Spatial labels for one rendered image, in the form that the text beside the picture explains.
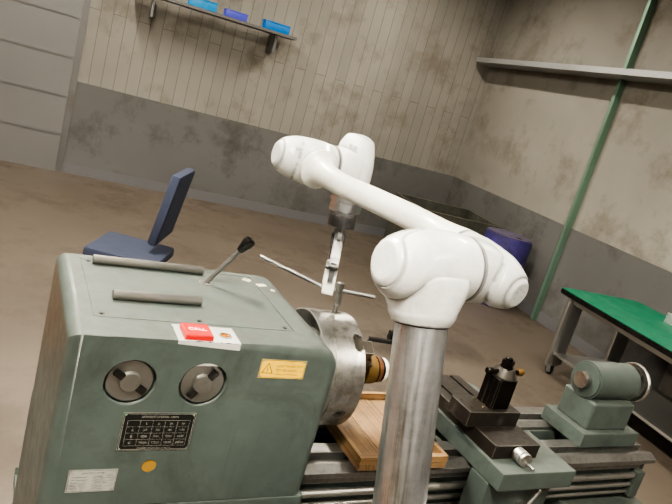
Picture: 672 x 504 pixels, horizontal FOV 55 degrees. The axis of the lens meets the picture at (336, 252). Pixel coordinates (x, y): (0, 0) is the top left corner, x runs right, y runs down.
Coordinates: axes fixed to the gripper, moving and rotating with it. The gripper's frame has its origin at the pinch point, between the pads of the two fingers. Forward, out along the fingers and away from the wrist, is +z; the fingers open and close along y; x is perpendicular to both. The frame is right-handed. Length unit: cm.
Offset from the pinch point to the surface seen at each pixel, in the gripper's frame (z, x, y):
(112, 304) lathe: 7, -45, 38
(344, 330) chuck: 9.5, 6.6, 7.8
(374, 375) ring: 23.1, 18.6, -3.0
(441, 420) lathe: 40, 46, -25
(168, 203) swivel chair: 12, -100, -229
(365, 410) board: 41, 21, -22
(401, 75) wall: -173, 63, -720
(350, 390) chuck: 23.2, 11.1, 13.7
